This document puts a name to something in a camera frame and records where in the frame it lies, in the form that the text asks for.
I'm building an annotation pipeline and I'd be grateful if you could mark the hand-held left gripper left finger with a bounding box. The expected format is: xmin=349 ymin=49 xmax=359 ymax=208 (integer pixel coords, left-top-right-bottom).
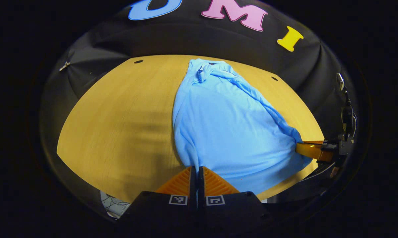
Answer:
xmin=119 ymin=166 xmax=198 ymax=228

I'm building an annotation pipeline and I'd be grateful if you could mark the black backdrop cloth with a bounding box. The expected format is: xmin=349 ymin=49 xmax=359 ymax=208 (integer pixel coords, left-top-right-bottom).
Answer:
xmin=39 ymin=0 xmax=355 ymax=142

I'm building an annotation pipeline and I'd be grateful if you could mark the light blue T-shirt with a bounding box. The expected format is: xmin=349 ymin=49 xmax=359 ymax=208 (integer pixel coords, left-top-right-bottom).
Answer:
xmin=172 ymin=59 xmax=313 ymax=195

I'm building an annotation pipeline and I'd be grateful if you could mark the bundle of thin cables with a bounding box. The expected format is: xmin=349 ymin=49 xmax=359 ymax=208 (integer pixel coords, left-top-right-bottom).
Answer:
xmin=100 ymin=191 xmax=132 ymax=219

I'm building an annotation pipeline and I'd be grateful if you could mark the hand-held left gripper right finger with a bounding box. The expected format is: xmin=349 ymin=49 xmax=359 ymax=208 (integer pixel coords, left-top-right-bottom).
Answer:
xmin=198 ymin=166 xmax=276 ymax=228

